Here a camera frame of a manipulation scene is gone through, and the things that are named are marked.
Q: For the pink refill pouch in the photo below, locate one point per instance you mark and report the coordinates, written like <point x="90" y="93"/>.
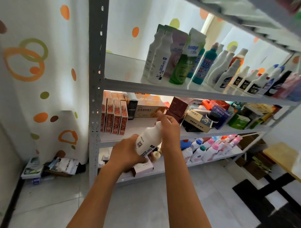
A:
<point x="177" y="49"/>

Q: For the person's right hand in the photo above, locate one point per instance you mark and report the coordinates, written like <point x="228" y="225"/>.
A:
<point x="171" y="133"/>

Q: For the teal cleaner bottle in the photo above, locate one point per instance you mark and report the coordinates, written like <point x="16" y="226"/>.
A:
<point x="204" y="68"/>

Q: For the red patterned box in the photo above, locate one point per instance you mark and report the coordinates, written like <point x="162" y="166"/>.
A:
<point x="109" y="116"/>
<point x="116" y="117"/>
<point x="103" y="117"/>
<point x="123" y="118"/>

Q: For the grey metal shelving rack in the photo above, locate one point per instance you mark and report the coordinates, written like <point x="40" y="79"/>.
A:
<point x="97" y="94"/>

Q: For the white bottle with blue cap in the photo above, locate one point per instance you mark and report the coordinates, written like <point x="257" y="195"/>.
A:
<point x="270" y="81"/>

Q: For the black bottle with white top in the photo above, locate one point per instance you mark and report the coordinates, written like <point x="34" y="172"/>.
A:
<point x="277" y="84"/>

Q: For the person's left hand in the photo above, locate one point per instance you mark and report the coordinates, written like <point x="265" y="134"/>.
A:
<point x="122" y="155"/>

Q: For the white angled-neck bottle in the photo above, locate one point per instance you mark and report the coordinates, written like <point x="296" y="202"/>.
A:
<point x="227" y="78"/>
<point x="217" y="70"/>

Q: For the person's right forearm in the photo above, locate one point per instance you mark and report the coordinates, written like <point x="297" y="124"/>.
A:
<point x="182" y="188"/>

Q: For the person's left thumb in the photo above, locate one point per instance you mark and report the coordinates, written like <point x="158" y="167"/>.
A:
<point x="134" y="138"/>

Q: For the small beige bottle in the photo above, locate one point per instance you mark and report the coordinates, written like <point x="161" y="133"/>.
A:
<point x="156" y="156"/>

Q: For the white printed pouch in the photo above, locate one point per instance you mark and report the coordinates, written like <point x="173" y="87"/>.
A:
<point x="65" y="165"/>

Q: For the tall white spray bottle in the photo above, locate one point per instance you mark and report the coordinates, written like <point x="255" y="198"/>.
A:
<point x="161" y="61"/>
<point x="151" y="51"/>

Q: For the orange boxes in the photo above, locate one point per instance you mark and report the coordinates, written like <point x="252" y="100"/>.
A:
<point x="115" y="95"/>

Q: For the teal refill pouch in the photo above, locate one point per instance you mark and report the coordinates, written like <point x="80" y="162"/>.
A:
<point x="196" y="63"/>

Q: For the brown cardboard boxes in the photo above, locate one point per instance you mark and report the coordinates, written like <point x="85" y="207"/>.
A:
<point x="255" y="162"/>

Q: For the white bottle with blue label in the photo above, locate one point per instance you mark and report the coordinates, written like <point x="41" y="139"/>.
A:
<point x="149" y="141"/>

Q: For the green packet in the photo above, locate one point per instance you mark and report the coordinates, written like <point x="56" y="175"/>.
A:
<point x="238" y="122"/>

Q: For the maroon box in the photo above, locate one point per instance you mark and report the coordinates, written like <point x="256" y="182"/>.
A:
<point x="179" y="107"/>

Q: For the person's right thumb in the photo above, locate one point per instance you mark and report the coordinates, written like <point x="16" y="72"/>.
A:
<point x="159" y="122"/>

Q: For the pink bottle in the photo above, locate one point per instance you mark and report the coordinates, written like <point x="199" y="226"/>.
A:
<point x="285" y="88"/>

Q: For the purple blue box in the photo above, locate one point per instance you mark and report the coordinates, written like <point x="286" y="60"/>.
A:
<point x="221" y="116"/>

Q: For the wooden table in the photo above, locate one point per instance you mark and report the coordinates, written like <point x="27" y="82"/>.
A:
<point x="283" y="157"/>

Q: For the orange bottle with white cap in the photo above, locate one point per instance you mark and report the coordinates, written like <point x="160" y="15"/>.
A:
<point x="239" y="57"/>

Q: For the pink and white box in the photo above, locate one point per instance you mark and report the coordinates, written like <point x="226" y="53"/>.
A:
<point x="142" y="169"/>

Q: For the person's left forearm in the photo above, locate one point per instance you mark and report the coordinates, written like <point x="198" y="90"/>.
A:
<point x="101" y="199"/>

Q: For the green refill pouch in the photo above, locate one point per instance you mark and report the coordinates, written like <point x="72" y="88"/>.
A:
<point x="185" y="63"/>

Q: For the white bottle with black label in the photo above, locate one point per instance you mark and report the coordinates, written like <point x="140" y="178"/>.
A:
<point x="255" y="85"/>
<point x="247" y="82"/>
<point x="238" y="78"/>

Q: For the row of white coloured-cap bottles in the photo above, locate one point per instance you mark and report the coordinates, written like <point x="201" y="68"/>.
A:
<point x="211" y="149"/>

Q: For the tan and black box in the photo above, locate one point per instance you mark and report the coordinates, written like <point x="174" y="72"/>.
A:
<point x="196" y="121"/>

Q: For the beige cracker box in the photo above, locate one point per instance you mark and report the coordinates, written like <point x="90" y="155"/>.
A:
<point x="148" y="108"/>

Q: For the orange red packet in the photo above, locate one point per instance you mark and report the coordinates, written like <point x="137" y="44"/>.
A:
<point x="215" y="104"/>

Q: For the white booklet packet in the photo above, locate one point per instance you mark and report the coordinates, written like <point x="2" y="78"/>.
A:
<point x="31" y="169"/>

